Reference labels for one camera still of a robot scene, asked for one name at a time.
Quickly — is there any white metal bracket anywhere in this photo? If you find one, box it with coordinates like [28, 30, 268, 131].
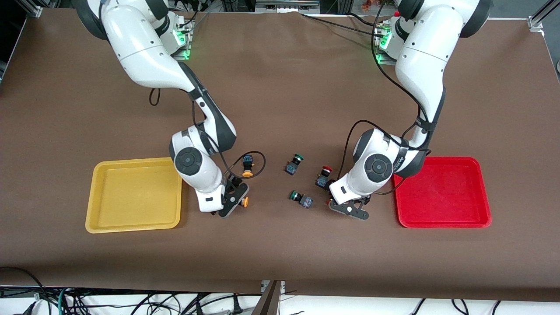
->
[260, 280, 286, 294]

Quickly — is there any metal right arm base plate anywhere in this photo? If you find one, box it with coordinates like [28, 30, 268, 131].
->
[173, 20, 195, 60]

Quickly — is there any yellow plastic tray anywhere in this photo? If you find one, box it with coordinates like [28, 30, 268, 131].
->
[85, 157, 183, 234]

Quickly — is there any brown table support beam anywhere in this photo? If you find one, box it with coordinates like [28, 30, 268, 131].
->
[252, 280, 283, 315]

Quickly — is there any brown table mat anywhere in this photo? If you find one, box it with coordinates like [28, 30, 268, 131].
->
[0, 8, 560, 302]

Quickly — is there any teal floor cable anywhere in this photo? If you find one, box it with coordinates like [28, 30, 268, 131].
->
[56, 287, 71, 315]

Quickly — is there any green push button switch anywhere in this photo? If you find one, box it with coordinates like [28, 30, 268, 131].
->
[289, 191, 314, 209]
[285, 154, 305, 175]

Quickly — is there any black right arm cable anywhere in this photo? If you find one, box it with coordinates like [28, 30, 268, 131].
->
[149, 87, 266, 180]

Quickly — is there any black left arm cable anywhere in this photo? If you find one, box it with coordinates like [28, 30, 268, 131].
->
[343, 0, 431, 195]

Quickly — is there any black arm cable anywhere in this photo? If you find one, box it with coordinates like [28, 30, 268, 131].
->
[149, 87, 266, 180]
[343, 0, 431, 195]

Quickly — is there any red plastic tray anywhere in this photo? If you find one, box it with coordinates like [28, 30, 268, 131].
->
[392, 156, 493, 229]

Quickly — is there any aluminium frame profile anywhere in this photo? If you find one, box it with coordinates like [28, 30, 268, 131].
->
[25, 0, 45, 19]
[527, 0, 560, 32]

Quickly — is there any long black table cable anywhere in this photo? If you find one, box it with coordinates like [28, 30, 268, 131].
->
[300, 12, 385, 38]

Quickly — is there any black arched floor cable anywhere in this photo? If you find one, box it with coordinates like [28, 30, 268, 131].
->
[0, 266, 49, 302]

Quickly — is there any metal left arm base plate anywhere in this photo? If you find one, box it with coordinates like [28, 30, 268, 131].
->
[374, 22, 396, 66]

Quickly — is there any grey metal device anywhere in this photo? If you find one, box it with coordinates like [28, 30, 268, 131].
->
[256, 0, 321, 14]

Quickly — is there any short black table cable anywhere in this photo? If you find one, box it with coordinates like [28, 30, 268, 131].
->
[348, 12, 380, 28]

